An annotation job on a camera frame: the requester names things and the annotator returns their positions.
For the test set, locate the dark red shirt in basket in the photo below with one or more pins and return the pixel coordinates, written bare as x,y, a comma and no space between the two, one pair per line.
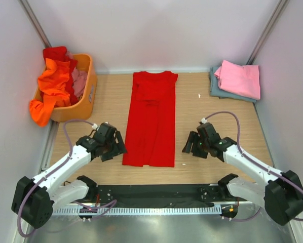
62,54

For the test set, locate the right aluminium frame post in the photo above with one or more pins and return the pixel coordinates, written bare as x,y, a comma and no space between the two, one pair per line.
269,27

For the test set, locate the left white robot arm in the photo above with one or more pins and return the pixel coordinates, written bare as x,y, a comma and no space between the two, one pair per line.
35,199

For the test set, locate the aluminium frame post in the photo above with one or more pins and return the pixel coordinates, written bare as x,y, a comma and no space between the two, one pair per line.
269,27
35,23

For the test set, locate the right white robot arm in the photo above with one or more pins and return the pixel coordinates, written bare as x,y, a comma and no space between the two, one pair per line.
279,193

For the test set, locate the orange plastic laundry basket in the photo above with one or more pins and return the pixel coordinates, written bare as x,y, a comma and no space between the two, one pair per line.
83,108

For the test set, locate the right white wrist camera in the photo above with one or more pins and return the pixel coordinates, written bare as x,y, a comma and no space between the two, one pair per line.
203,121

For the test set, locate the dusty pink shirt in basket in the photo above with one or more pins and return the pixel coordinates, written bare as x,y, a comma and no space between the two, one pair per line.
77,80

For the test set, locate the folded pink t-shirt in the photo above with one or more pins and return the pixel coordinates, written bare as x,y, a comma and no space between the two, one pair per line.
239,80

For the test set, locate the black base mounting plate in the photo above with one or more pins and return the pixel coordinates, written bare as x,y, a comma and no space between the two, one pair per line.
164,196

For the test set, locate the red t-shirt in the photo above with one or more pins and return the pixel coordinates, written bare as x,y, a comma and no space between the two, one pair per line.
150,134

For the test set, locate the folded grey-blue t-shirt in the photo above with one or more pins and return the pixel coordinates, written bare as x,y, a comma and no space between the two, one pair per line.
215,91

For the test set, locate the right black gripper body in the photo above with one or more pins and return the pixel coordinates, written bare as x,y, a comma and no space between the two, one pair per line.
205,144

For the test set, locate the white slotted cable duct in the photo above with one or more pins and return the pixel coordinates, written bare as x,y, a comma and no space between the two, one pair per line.
76,210

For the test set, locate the left aluminium frame post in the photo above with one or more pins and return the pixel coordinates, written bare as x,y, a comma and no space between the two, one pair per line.
35,23

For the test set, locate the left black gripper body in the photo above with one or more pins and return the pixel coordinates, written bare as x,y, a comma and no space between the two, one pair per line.
109,145

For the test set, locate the orange t-shirt in basket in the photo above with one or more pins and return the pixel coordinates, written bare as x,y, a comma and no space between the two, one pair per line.
52,83

